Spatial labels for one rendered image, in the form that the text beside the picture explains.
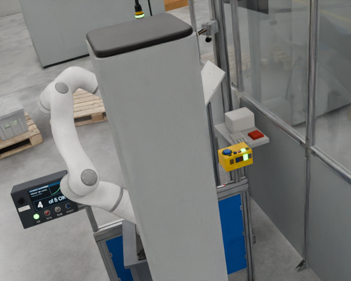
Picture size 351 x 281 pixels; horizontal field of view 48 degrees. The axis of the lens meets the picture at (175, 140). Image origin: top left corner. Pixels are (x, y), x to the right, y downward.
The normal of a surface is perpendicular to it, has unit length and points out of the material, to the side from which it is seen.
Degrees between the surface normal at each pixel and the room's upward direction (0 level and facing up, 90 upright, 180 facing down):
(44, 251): 0
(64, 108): 92
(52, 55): 90
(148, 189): 90
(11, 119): 95
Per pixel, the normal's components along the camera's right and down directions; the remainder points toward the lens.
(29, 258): -0.15, -0.84
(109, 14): 0.40, 0.42
